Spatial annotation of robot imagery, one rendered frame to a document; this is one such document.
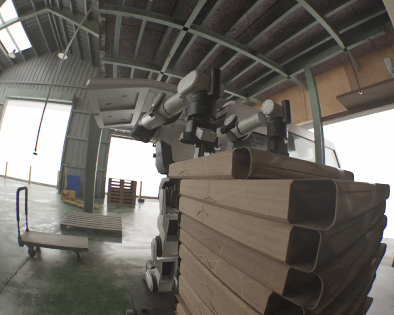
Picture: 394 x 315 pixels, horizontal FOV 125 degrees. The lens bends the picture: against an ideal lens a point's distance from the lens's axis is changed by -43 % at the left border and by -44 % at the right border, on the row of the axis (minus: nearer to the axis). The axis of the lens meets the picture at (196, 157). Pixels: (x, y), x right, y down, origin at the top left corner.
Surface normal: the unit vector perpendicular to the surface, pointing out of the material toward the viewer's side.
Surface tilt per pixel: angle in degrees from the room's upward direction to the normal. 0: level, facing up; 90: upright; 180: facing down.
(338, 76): 90
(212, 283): 90
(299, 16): 180
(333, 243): 90
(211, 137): 120
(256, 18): 180
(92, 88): 90
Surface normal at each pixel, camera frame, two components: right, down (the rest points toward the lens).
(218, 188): -0.92, -0.12
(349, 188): 0.40, -0.29
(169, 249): 0.40, 0.13
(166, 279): 0.24, -0.94
